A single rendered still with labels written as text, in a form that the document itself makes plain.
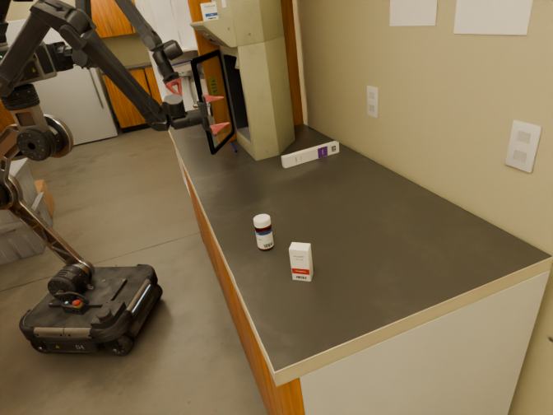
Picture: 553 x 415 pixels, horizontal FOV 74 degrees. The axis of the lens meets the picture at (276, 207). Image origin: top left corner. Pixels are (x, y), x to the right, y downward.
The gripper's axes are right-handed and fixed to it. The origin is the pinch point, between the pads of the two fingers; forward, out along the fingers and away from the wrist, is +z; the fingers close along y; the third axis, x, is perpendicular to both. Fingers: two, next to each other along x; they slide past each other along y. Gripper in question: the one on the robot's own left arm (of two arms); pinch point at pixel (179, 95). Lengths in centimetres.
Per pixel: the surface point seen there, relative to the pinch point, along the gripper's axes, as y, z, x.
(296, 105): 10, 29, -56
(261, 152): -22.0, 36.6, -17.6
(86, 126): 474, -41, 82
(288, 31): 1, -6, -63
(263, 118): -25.8, 23.6, -23.7
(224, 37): -33.6, -10.2, -19.9
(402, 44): -75, 18, -60
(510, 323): -119, 86, -30
